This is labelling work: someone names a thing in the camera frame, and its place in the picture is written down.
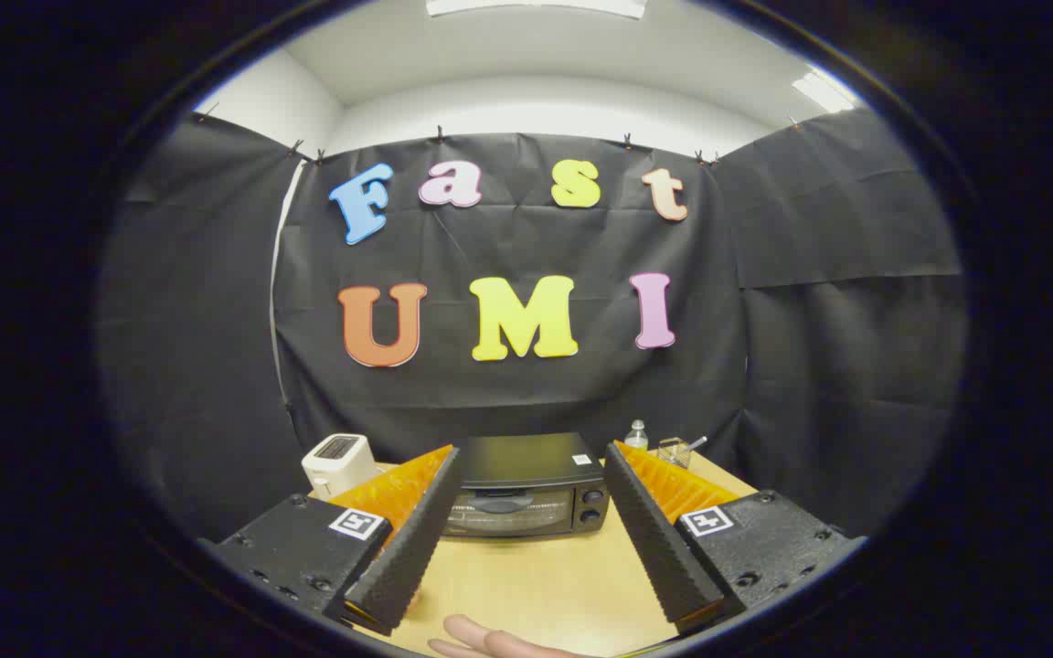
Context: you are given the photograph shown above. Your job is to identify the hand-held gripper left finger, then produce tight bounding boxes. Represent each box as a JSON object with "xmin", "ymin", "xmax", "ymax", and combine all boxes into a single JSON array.
[{"xmin": 200, "ymin": 445, "xmax": 463, "ymax": 638}]

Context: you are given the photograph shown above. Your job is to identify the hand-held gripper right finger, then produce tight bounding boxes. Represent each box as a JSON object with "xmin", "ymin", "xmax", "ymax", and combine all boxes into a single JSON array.
[{"xmin": 603, "ymin": 440, "xmax": 866, "ymax": 636}]

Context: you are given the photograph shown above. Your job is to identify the black toaster oven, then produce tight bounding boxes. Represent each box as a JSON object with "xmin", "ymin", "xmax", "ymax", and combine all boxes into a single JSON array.
[{"xmin": 440, "ymin": 432, "xmax": 610, "ymax": 538}]

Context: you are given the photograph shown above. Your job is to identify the white bread toaster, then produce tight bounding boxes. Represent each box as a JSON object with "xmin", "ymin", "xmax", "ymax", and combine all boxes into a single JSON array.
[{"xmin": 301, "ymin": 433, "xmax": 383, "ymax": 501}]

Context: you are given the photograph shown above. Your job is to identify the black backdrop cloth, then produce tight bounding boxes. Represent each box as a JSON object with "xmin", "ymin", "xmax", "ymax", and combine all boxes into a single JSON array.
[{"xmin": 97, "ymin": 110, "xmax": 966, "ymax": 542}]

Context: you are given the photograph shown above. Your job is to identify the ceiling light panel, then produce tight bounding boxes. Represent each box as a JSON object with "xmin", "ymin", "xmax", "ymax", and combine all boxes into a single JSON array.
[
  {"xmin": 424, "ymin": 0, "xmax": 648, "ymax": 20},
  {"xmin": 792, "ymin": 71, "xmax": 856, "ymax": 114}
]

